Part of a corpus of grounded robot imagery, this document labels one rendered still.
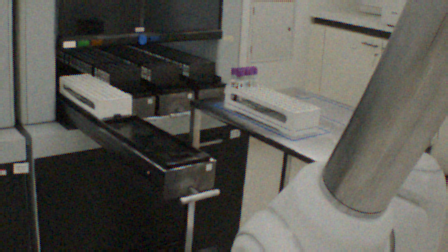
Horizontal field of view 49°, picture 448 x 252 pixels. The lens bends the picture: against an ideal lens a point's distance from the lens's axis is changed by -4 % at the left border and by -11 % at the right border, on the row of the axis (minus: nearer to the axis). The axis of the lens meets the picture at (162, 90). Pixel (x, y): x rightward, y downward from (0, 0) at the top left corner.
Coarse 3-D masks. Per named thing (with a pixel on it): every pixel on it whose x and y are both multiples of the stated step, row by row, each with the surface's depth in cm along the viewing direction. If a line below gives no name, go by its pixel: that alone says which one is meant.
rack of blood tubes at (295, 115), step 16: (240, 96) 146; (256, 96) 142; (272, 96) 143; (288, 96) 143; (240, 112) 147; (256, 112) 141; (272, 112) 147; (288, 112) 130; (304, 112) 129; (288, 128) 130; (304, 128) 131
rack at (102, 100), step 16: (64, 80) 158; (80, 80) 158; (96, 80) 160; (80, 96) 155; (96, 96) 142; (112, 96) 143; (128, 96) 143; (96, 112) 140; (112, 112) 141; (128, 112) 143
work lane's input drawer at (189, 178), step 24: (72, 120) 151; (96, 120) 139; (120, 120) 140; (144, 120) 139; (120, 144) 126; (144, 144) 126; (168, 144) 126; (144, 168) 117; (168, 168) 111; (192, 168) 114; (168, 192) 112; (192, 192) 113; (216, 192) 113
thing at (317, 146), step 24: (312, 96) 168; (192, 120) 159; (240, 120) 141; (336, 120) 144; (192, 144) 160; (288, 144) 124; (312, 144) 124; (432, 144) 130; (288, 168) 185; (192, 216) 167
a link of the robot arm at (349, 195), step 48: (432, 0) 45; (384, 48) 54; (432, 48) 46; (384, 96) 52; (432, 96) 49; (336, 144) 62; (384, 144) 53; (288, 192) 66; (336, 192) 60; (384, 192) 57; (240, 240) 67; (288, 240) 62; (336, 240) 59; (384, 240) 61
